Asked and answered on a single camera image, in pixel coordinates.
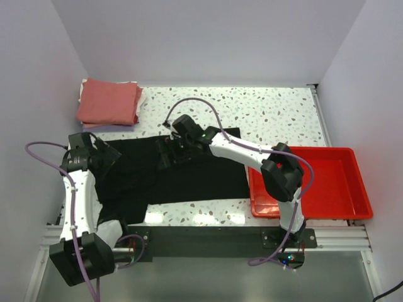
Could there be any folded white t-shirt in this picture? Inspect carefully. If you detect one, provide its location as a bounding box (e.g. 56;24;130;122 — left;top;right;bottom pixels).
78;79;88;103

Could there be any black power cable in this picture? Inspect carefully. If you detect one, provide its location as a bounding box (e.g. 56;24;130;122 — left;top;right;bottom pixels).
373;284;403;302

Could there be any folded lavender t-shirt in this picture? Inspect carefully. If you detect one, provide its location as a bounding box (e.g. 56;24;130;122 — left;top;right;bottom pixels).
82;124;134;133

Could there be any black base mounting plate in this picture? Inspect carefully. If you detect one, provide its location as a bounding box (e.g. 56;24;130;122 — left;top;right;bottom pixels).
106;225;317;268

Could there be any red plastic bin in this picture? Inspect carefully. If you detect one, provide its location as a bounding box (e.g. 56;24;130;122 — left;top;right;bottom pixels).
248;147;373;220

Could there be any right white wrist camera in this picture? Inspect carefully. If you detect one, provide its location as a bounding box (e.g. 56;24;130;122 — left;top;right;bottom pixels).
162;120;180;140

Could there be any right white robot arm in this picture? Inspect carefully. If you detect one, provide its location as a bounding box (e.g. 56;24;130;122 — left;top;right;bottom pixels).
157;115;305;247

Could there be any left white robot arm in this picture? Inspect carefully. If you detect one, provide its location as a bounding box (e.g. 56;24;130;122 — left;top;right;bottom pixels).
50;132;130;286

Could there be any black t-shirt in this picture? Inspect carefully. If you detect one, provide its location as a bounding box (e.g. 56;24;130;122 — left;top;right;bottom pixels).
95;136;249;224

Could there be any folded pink t-shirt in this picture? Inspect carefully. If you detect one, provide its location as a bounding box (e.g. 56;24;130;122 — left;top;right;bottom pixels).
76;78;143;126

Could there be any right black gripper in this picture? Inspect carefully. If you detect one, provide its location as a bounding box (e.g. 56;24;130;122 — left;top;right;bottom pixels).
157;134;196;170

